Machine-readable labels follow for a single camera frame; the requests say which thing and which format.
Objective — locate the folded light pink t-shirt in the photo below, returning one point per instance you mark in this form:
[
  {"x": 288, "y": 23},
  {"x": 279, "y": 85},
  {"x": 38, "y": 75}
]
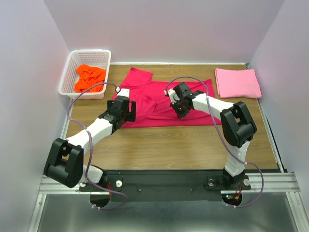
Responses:
[{"x": 237, "y": 83}]

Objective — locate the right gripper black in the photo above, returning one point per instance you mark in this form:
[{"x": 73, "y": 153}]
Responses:
[{"x": 180, "y": 114}]

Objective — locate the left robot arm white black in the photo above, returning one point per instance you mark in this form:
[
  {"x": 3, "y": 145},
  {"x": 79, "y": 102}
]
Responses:
[{"x": 65, "y": 162}]

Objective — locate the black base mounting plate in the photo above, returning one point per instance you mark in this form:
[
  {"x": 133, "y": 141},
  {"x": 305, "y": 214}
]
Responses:
[{"x": 156, "y": 186}]

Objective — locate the orange t-shirt in basket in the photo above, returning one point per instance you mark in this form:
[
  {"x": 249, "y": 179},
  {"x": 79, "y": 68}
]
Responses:
[{"x": 89, "y": 76}]

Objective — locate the white plastic laundry basket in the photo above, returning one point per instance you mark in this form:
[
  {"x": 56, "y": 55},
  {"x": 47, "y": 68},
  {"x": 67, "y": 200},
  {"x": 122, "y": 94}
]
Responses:
[{"x": 92, "y": 57}]

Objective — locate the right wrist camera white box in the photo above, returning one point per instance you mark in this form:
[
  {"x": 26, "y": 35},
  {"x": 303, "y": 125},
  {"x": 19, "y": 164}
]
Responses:
[{"x": 170, "y": 93}]

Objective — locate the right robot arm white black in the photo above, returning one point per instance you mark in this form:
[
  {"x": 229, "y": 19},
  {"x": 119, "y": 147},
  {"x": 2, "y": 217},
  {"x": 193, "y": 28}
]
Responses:
[{"x": 233, "y": 122}]

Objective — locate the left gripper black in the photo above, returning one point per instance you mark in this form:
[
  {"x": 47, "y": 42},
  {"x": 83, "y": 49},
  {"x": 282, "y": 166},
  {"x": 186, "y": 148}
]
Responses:
[{"x": 130, "y": 116}]

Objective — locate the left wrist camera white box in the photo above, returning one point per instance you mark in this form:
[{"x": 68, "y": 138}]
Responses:
[{"x": 124, "y": 92}]

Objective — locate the magenta red t-shirt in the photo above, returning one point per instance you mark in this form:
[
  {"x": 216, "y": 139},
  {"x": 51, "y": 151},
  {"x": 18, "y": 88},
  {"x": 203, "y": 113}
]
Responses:
[{"x": 152, "y": 106}]

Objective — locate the aluminium frame rail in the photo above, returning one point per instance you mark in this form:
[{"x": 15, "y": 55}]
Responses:
[{"x": 47, "y": 187}]

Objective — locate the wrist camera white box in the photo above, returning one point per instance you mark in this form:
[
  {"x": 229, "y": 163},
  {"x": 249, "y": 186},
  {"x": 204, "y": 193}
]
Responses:
[
  {"x": 124, "y": 92},
  {"x": 170, "y": 93}
]

